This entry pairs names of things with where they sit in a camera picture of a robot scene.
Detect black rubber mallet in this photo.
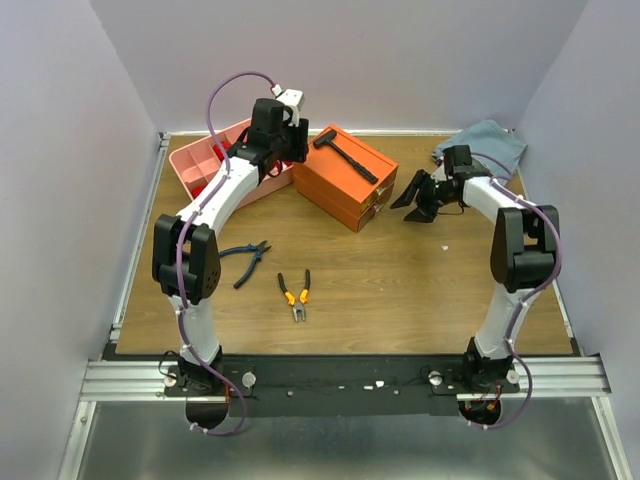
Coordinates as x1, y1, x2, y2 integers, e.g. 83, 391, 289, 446
312, 129, 378, 185

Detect orange two-drawer box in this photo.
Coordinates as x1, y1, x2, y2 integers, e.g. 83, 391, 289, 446
293, 124, 398, 232

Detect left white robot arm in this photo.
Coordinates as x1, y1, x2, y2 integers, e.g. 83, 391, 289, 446
152, 90, 309, 396

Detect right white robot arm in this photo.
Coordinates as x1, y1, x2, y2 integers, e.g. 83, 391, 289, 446
391, 145, 562, 392

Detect blue denim cloth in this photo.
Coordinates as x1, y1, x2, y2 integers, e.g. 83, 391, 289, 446
431, 119, 527, 177

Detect red rolled cloth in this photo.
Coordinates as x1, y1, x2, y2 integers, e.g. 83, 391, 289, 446
212, 141, 231, 161

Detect pink divided organizer tray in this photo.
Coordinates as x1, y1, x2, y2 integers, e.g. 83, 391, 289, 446
169, 136, 293, 209

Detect red cloth front compartment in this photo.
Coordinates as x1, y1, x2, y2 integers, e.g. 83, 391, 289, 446
191, 185, 205, 198

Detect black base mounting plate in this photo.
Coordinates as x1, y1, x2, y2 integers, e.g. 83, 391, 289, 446
163, 354, 523, 418

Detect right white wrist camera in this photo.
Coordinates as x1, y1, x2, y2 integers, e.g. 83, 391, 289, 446
431, 163, 448, 182

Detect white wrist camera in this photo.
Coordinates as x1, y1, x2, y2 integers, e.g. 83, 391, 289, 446
431, 163, 448, 182
270, 84, 305, 127

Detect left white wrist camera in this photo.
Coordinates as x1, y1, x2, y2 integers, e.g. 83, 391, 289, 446
270, 84, 305, 127

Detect blue handled cutting pliers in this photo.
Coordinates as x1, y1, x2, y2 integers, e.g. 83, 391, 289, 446
219, 239, 274, 290

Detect orange black handled pliers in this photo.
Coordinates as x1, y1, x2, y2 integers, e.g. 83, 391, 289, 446
277, 269, 311, 323

